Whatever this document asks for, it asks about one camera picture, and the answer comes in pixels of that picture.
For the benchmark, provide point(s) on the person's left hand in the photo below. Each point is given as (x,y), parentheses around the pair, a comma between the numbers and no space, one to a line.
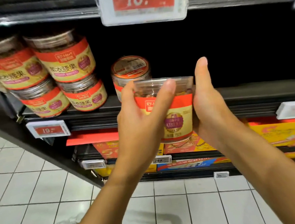
(140,138)

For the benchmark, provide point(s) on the person's right hand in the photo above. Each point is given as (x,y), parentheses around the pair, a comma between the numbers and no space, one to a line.
(215,115)

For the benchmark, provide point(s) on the black metal store shelf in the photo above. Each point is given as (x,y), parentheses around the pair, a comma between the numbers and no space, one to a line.
(252,95)

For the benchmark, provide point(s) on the person's left forearm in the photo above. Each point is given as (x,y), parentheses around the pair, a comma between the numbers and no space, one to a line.
(107,217)

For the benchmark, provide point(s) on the person's right forearm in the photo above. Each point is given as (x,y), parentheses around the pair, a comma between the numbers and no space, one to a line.
(274,181)

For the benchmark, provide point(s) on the yellow gift box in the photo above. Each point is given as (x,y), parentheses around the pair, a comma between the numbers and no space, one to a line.
(159,149)

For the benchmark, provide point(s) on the flat yellow box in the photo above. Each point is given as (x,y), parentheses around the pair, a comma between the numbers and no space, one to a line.
(102,172)

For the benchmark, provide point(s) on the flat blue box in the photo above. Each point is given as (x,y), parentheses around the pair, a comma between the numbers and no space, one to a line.
(191,163)

